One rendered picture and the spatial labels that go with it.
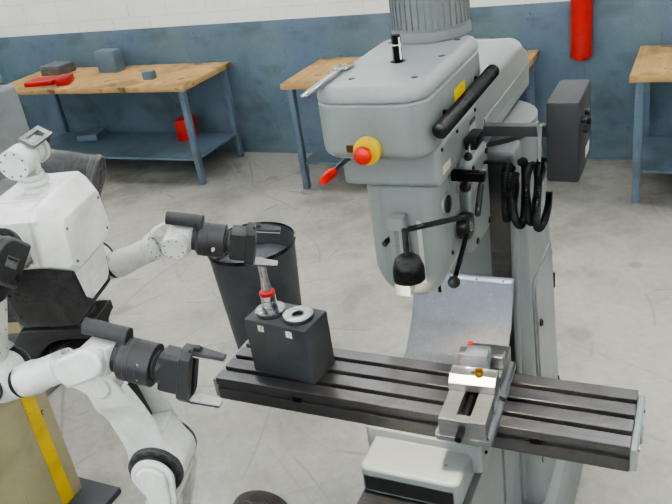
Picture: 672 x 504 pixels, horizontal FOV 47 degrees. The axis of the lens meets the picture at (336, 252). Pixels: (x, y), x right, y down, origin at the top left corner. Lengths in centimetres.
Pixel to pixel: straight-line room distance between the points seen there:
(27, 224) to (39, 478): 195
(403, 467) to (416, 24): 114
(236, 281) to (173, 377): 238
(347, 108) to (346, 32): 491
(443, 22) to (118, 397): 119
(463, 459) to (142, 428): 84
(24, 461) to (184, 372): 196
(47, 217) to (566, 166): 123
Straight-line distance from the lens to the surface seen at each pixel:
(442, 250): 188
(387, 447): 220
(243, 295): 393
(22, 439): 338
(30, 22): 853
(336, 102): 164
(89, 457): 391
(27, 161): 172
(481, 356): 207
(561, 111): 196
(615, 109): 616
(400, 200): 183
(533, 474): 287
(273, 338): 227
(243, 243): 197
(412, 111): 160
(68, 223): 172
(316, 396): 225
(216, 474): 356
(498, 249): 234
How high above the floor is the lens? 231
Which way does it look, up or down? 27 degrees down
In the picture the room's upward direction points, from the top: 9 degrees counter-clockwise
